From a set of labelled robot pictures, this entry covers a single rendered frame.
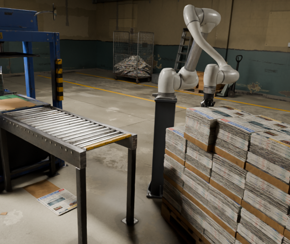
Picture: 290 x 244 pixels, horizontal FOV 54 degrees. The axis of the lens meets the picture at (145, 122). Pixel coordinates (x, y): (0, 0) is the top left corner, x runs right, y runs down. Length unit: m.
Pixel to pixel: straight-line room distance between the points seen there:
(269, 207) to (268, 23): 7.53
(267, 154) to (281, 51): 7.23
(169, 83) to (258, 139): 1.20
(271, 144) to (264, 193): 0.27
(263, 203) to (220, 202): 0.35
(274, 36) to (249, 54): 0.79
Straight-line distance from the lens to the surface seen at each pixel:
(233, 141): 1.80
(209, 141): 1.92
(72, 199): 2.95
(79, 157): 1.95
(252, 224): 1.84
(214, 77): 2.13
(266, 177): 1.66
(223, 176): 1.91
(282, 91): 8.78
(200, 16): 2.43
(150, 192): 3.02
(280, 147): 1.57
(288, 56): 8.70
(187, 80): 2.69
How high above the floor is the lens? 1.54
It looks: 16 degrees down
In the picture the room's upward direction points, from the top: 2 degrees clockwise
